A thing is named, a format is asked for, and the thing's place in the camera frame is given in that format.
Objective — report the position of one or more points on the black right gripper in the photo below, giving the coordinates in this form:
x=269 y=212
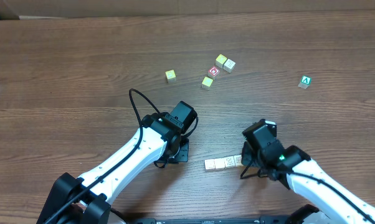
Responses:
x=248 y=158

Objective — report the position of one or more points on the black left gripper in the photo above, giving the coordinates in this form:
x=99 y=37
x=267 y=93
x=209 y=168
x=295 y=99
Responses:
x=184 y=154

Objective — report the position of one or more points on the yellow S wooden block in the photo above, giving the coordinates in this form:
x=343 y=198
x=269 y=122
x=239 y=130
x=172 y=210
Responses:
x=219 y=163

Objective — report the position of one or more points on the red M wooden block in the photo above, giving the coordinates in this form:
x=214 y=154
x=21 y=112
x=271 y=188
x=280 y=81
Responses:
x=209 y=164

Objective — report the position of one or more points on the blue B wooden block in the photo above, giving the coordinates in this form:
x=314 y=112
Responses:
x=237 y=161

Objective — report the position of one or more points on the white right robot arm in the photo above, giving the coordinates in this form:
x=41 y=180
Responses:
x=298 y=172

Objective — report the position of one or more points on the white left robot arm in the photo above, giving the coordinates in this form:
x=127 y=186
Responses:
x=161 y=139

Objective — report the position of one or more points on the yellow G wooden block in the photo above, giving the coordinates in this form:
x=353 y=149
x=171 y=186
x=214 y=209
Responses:
x=206 y=83

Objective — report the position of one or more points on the yellow top block far left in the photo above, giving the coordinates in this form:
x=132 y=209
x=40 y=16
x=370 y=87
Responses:
x=170 y=76

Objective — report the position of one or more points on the red O wooden block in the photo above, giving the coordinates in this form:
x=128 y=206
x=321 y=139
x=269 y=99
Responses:
x=213 y=72

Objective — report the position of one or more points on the yellow top block back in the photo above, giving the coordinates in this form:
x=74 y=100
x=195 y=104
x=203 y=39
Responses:
x=220 y=60

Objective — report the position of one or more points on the plain top block yellow side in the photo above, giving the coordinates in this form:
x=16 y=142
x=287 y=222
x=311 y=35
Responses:
x=229 y=65

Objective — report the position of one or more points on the green A wooden block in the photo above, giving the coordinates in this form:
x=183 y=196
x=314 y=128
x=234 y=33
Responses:
x=305 y=82

